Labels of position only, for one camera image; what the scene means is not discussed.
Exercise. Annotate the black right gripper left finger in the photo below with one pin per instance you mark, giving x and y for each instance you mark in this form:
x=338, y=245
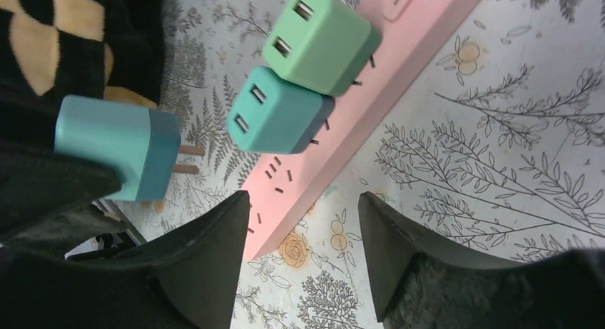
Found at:
x=187, y=278

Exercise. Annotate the black floral plush blanket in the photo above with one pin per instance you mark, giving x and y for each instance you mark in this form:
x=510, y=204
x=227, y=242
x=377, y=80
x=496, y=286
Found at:
x=112, y=50

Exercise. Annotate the teal USB charger plug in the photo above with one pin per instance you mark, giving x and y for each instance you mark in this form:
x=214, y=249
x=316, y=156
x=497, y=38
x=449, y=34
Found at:
x=272, y=115

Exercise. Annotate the floral patterned table mat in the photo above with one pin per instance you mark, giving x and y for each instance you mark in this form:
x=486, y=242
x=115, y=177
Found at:
x=497, y=145

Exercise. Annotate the pink power strip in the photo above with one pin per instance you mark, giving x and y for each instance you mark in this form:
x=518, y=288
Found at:
x=283, y=187

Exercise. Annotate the light green USB charger plug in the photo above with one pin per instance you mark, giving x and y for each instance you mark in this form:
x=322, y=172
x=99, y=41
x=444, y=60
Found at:
x=321, y=45

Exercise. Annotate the blue-teal USB charger plug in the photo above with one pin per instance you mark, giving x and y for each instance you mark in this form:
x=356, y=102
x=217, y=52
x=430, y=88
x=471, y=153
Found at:
x=140, y=144

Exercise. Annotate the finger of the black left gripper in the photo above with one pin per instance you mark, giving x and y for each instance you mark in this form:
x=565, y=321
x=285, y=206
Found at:
x=38, y=183

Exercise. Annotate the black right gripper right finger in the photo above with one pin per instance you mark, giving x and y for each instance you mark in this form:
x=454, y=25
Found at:
x=420, y=279

